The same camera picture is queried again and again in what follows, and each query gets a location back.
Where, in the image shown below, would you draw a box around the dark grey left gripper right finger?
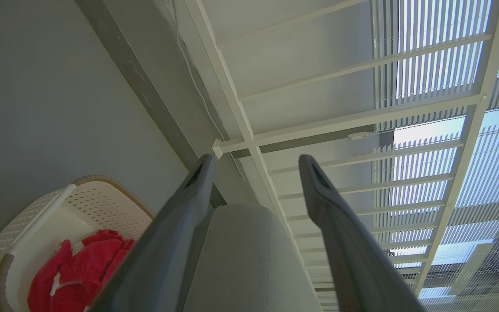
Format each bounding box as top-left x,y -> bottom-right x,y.
298,154 -> 424,312

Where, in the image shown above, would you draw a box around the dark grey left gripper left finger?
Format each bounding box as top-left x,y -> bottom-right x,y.
91,154 -> 216,312

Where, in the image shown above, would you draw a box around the red cloth garment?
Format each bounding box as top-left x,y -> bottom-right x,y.
27,229 -> 136,312

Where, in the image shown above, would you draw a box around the white perforated laundry basket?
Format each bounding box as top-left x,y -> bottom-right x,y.
0,175 -> 155,312

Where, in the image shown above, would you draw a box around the white vertical blinds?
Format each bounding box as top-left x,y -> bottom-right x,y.
371,0 -> 499,304

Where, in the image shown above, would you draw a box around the thin white wall cable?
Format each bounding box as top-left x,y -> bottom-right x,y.
172,0 -> 246,182

